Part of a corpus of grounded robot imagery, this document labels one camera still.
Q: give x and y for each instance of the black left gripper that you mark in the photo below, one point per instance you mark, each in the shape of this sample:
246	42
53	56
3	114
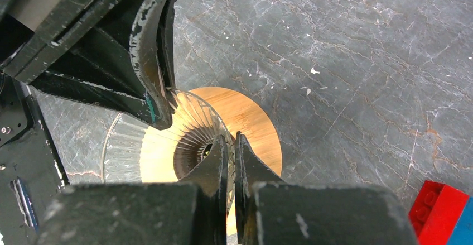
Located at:
97	52

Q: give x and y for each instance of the blue lego brick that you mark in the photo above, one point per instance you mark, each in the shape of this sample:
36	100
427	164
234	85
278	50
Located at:
462	232

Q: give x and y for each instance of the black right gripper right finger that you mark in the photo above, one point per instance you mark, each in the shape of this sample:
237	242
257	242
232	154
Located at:
249	168

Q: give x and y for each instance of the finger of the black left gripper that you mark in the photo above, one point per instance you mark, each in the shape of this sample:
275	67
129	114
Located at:
165	43

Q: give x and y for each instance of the clear ribbed glass funnel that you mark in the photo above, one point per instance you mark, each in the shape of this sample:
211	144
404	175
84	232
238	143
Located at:
136	152

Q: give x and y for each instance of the round wooden dripper stand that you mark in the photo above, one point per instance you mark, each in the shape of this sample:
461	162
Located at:
241	114

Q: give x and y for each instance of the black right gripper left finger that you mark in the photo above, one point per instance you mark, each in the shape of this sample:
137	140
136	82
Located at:
210	177

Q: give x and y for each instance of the red lego brick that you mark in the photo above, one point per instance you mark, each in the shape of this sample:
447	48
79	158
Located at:
435	212

